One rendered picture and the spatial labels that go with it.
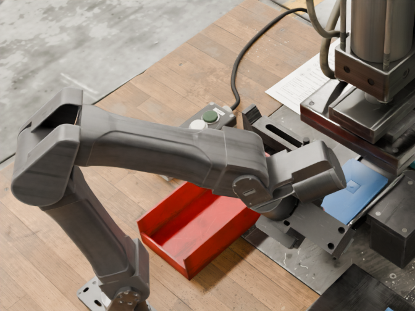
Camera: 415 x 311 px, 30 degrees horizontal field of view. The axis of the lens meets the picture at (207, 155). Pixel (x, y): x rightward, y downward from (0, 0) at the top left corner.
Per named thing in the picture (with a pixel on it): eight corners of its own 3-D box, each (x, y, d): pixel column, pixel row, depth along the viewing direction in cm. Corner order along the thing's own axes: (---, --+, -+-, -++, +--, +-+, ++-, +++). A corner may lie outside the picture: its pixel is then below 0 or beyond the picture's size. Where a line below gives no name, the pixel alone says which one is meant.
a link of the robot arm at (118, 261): (155, 261, 117) (53, 119, 95) (156, 299, 113) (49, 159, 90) (118, 271, 119) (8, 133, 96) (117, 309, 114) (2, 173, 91)
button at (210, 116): (200, 123, 148) (199, 116, 146) (211, 115, 149) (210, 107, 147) (210, 130, 146) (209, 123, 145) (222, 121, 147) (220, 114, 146)
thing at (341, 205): (292, 218, 121) (291, 207, 118) (352, 159, 127) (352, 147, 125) (327, 242, 117) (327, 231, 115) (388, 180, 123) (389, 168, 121)
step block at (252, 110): (245, 145, 145) (241, 111, 138) (256, 137, 146) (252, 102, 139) (270, 162, 141) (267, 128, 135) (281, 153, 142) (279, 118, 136)
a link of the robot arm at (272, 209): (299, 171, 106) (282, 158, 100) (312, 208, 104) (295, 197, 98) (255, 189, 108) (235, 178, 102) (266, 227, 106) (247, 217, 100)
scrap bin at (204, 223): (141, 242, 132) (135, 220, 128) (243, 158, 143) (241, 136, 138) (189, 281, 126) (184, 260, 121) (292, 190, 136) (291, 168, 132)
